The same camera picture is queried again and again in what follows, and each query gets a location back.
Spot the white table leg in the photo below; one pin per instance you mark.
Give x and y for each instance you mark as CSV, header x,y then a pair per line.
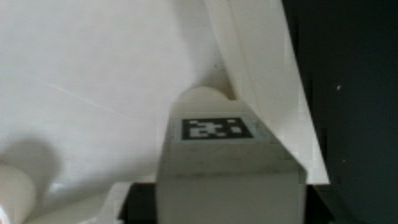
x,y
232,179

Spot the white square tabletop part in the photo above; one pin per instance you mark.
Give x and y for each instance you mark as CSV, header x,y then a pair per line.
x,y
101,59

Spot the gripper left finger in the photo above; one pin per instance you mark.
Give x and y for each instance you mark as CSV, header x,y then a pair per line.
x,y
124,206

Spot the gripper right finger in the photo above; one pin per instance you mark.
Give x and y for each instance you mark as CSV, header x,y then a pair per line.
x,y
319,214

